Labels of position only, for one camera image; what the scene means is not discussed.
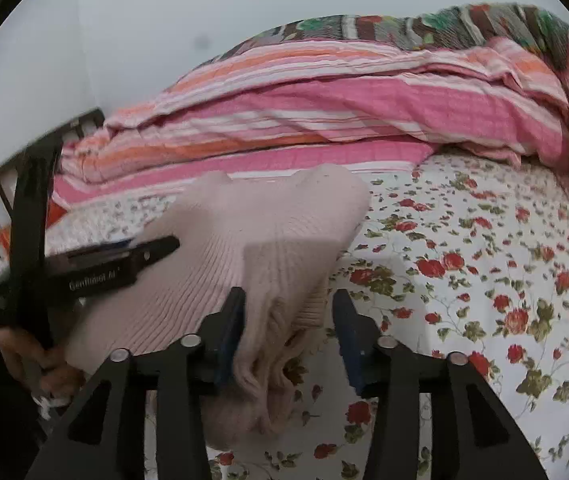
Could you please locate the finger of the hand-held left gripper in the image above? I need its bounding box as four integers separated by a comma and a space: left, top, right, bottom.
127, 236, 181, 275
67, 239, 134, 262

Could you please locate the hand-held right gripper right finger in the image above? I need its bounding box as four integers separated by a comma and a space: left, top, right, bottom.
332, 288, 550, 480

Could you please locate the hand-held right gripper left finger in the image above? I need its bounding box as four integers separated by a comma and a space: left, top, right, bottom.
27, 286, 246, 480

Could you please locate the pale pink knit sweater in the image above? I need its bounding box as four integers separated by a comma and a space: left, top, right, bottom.
64, 162, 371, 451

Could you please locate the person's left hand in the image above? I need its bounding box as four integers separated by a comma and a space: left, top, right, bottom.
0, 324, 82, 402

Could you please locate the orange cloth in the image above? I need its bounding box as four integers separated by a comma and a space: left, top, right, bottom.
0, 199, 72, 253

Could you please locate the dark slatted headboard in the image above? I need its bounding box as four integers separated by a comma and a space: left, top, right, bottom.
0, 107, 106, 321

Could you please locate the red rose print bed sheet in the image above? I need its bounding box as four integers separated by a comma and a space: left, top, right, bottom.
0, 152, 569, 480

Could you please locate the pink orange striped quilt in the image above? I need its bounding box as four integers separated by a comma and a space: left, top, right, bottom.
47, 27, 569, 211

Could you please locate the brown green floral blanket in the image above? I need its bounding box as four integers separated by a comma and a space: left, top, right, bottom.
214, 2, 569, 71

